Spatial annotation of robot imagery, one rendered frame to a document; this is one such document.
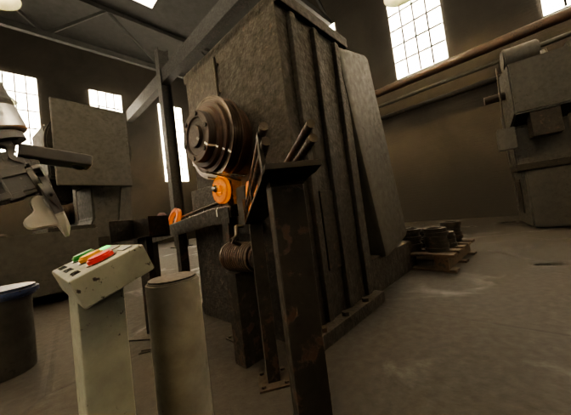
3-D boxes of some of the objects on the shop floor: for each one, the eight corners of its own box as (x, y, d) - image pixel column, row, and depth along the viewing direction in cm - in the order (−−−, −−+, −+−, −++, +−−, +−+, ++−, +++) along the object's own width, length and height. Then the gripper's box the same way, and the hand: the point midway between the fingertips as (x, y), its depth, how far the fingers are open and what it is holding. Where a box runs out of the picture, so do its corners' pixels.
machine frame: (272, 283, 242) (250, 98, 250) (387, 300, 168) (350, 36, 175) (200, 312, 189) (173, 76, 197) (320, 355, 115) (272, -27, 122)
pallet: (331, 264, 290) (325, 224, 292) (367, 250, 347) (363, 217, 349) (456, 273, 205) (448, 217, 207) (477, 252, 262) (470, 208, 264)
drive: (335, 261, 303) (315, 111, 310) (424, 265, 237) (396, 76, 245) (269, 288, 227) (245, 89, 235) (373, 305, 162) (335, 29, 170)
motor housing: (251, 349, 127) (238, 240, 129) (283, 363, 112) (268, 239, 114) (228, 363, 118) (215, 244, 120) (260, 380, 102) (244, 244, 105)
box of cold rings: (84, 285, 352) (78, 227, 356) (104, 291, 300) (98, 223, 303) (-37, 315, 273) (-43, 239, 276) (-39, 330, 220) (-46, 236, 223)
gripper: (-39, 150, 48) (25, 252, 52) (-48, 135, 41) (27, 253, 46) (22, 139, 54) (76, 231, 58) (24, 125, 47) (83, 230, 52)
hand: (68, 229), depth 54 cm, fingers closed
